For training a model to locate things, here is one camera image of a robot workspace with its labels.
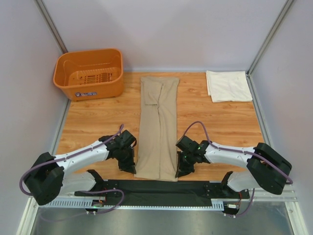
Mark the beige t shirt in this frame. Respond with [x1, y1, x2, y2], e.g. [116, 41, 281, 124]
[135, 76, 179, 182]

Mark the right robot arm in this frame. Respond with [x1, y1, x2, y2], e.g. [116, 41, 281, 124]
[176, 136, 292, 198]

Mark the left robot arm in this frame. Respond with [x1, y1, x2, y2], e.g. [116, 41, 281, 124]
[19, 130, 137, 206]

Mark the folded white t shirt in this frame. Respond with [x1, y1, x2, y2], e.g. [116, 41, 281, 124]
[206, 70, 253, 103]

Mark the orange plastic basket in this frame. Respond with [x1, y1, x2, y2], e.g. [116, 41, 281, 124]
[53, 48, 124, 101]

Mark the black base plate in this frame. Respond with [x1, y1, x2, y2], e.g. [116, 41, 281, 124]
[74, 179, 250, 207]

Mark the slotted aluminium cable duct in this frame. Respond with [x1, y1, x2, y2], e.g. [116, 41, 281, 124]
[46, 199, 224, 211]

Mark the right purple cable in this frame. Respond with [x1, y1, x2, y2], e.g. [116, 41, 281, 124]
[183, 121, 293, 218]

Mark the purple cable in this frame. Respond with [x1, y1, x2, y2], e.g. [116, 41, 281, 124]
[19, 123, 127, 216]
[183, 121, 293, 218]

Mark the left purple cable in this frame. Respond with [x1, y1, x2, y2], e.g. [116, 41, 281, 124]
[19, 123, 127, 216]

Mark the left aluminium frame post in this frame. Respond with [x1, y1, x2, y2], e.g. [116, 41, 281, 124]
[34, 0, 68, 54]

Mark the aluminium frame post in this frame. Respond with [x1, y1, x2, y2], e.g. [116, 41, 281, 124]
[34, 0, 68, 54]
[246, 0, 296, 75]

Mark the right aluminium frame post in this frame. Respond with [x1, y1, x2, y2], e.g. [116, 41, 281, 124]
[246, 0, 296, 75]

